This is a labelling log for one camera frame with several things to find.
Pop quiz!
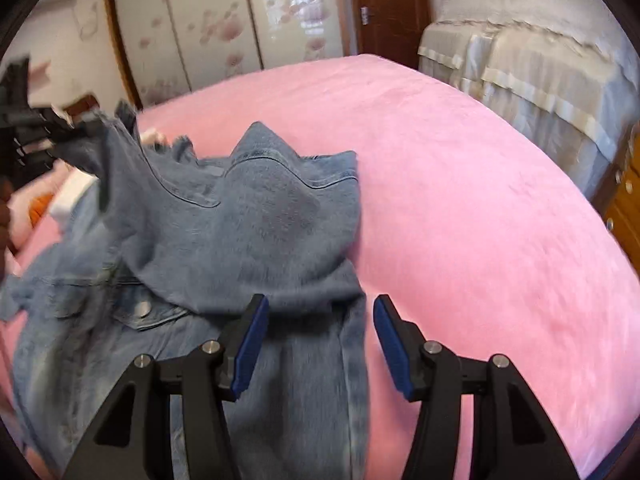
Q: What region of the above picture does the blue denim jacket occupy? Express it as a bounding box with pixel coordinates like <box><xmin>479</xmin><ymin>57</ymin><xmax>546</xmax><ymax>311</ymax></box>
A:
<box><xmin>1</xmin><ymin>106</ymin><xmax>369</xmax><ymax>479</ymax></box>

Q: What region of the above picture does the person left hand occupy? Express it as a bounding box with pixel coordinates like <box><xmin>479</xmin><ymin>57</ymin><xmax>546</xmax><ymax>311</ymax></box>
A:
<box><xmin>0</xmin><ymin>177</ymin><xmax>13</xmax><ymax>280</ymax></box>

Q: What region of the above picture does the folded white fluffy blanket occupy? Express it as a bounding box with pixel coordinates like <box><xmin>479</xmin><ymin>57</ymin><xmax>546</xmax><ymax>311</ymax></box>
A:
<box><xmin>48</xmin><ymin>169</ymin><xmax>96</xmax><ymax>226</ymax></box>

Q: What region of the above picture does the folded pink floral quilt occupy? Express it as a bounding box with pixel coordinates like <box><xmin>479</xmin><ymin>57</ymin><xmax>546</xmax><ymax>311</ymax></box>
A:
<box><xmin>9</xmin><ymin>160</ymin><xmax>73</xmax><ymax>255</ymax></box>

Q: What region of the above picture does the floral sliding wardrobe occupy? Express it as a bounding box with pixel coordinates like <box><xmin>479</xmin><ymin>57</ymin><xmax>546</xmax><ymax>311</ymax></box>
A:
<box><xmin>105</xmin><ymin>0</ymin><xmax>350</xmax><ymax>108</ymax></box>

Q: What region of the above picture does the pink fleece bed sheet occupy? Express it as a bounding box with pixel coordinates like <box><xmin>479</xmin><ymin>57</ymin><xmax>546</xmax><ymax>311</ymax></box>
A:
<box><xmin>0</xmin><ymin>53</ymin><xmax>640</xmax><ymax>480</ymax></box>

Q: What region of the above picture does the wooden drawer cabinet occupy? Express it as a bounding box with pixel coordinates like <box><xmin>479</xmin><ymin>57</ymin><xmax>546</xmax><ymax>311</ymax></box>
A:
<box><xmin>592</xmin><ymin>122</ymin><xmax>640</xmax><ymax>273</ymax></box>

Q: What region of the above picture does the brown wooden door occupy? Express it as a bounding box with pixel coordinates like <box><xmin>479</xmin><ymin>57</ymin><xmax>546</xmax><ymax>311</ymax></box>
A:
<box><xmin>352</xmin><ymin>0</ymin><xmax>433</xmax><ymax>70</ymax></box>

